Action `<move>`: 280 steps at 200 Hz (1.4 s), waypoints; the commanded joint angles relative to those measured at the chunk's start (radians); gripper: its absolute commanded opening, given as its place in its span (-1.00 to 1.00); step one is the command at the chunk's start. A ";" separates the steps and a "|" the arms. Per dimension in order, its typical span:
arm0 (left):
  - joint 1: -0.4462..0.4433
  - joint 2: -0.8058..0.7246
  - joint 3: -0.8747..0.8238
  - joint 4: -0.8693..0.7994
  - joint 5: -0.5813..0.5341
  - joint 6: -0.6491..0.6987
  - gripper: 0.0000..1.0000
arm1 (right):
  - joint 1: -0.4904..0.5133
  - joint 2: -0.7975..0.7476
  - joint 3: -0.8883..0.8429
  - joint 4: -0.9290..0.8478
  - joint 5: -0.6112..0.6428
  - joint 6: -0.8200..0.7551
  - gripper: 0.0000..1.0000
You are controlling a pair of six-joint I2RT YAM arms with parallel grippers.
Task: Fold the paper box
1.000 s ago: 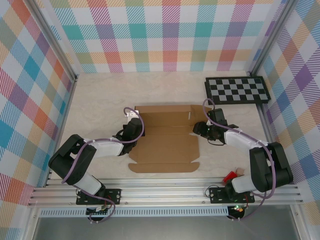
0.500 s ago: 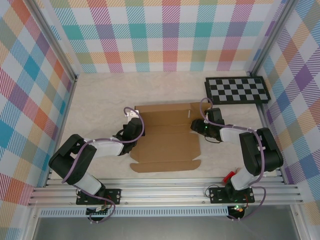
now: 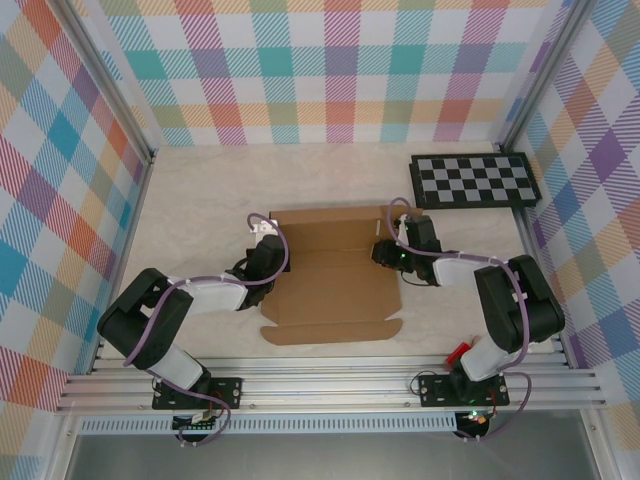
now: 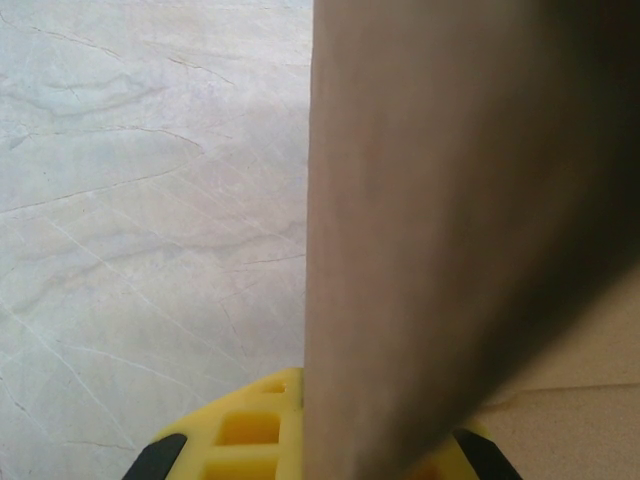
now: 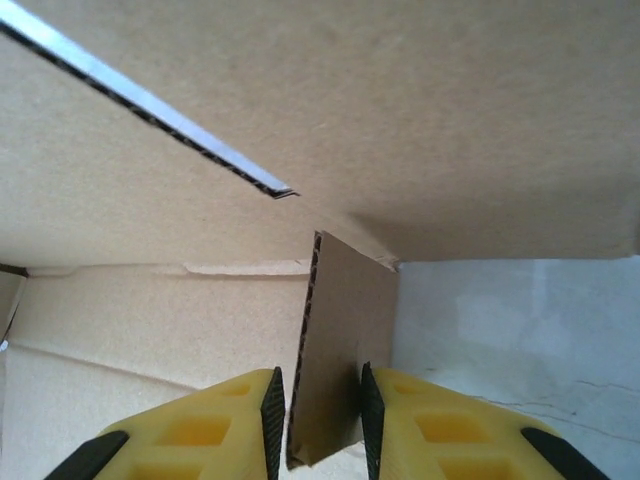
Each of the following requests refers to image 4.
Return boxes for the brown cardboard box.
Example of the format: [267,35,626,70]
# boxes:
[301,0,640,480]

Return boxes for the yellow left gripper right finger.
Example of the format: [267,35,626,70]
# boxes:
[413,418,519,480]

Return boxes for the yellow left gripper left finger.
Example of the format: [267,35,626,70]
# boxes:
[121,367,306,480]

